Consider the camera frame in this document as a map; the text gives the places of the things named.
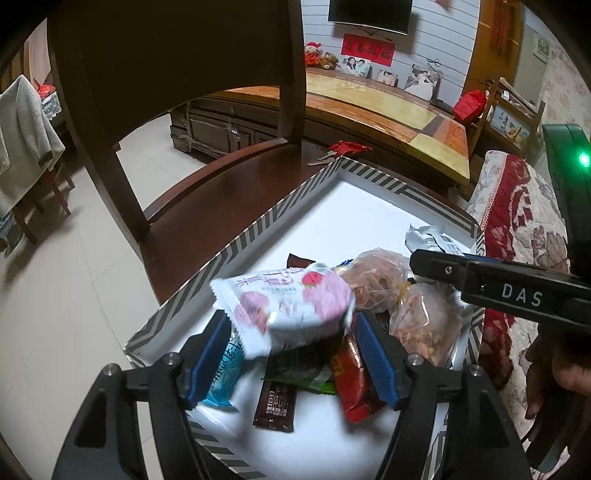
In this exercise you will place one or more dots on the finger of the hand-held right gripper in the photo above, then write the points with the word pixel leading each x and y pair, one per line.
pixel 472 255
pixel 438 270

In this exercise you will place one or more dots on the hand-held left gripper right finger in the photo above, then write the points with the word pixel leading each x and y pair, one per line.
pixel 376 360

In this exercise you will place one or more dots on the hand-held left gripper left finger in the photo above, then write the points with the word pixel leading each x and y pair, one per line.
pixel 210 364

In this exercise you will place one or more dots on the light blue snack packet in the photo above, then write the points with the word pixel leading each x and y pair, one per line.
pixel 226 374

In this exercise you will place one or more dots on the silver snack packet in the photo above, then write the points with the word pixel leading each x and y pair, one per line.
pixel 429 240

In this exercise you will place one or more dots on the red snack packet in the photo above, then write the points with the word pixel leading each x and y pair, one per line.
pixel 353 383

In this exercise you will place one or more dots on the clear bag of fried snacks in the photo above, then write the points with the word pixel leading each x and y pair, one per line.
pixel 420 323

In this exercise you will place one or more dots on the clear bag of nuts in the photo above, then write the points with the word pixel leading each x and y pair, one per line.
pixel 374 277

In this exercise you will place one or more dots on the black green-edged snack packet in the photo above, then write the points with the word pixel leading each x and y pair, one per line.
pixel 300 364

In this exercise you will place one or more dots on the long brown snack packet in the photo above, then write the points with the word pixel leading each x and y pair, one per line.
pixel 277 406

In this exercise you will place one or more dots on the white box with striped rim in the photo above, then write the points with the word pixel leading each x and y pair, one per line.
pixel 369 207

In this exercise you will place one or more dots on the pink white snack packet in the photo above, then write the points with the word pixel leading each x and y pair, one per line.
pixel 295 304

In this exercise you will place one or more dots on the person's right hand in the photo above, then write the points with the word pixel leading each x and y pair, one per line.
pixel 549 374

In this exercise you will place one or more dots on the red floral plush blanket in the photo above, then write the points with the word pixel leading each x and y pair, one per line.
pixel 508 194

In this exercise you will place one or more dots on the small wooden chair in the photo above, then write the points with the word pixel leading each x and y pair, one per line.
pixel 508 120

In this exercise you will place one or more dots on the red gift bag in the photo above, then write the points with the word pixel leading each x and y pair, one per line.
pixel 470 107

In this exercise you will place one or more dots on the red paper packet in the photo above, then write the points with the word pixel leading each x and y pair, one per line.
pixel 351 148

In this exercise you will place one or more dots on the large wedding photo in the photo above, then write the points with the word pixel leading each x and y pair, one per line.
pixel 422 81

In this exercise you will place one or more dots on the wooden tv cabinet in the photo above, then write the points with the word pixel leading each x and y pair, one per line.
pixel 369 101

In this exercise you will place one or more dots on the wooden dining chair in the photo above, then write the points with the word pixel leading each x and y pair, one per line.
pixel 57 194

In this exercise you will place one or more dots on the red hanging decoration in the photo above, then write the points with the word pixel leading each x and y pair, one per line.
pixel 502 23

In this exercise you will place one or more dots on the brown plush bear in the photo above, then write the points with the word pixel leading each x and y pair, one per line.
pixel 328 61

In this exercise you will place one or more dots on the red plush doll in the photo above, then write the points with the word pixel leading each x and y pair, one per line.
pixel 313 54

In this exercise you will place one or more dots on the grey sweater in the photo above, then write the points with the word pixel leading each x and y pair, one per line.
pixel 23 138

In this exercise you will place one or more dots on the dark wooden chair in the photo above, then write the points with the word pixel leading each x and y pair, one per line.
pixel 184 46

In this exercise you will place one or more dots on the small photo frame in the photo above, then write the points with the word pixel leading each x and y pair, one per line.
pixel 387 77
pixel 355 67

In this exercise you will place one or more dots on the red wall banner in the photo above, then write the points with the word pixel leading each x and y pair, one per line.
pixel 367 50

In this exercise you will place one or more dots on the wall television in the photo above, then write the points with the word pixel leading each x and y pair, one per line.
pixel 369 16

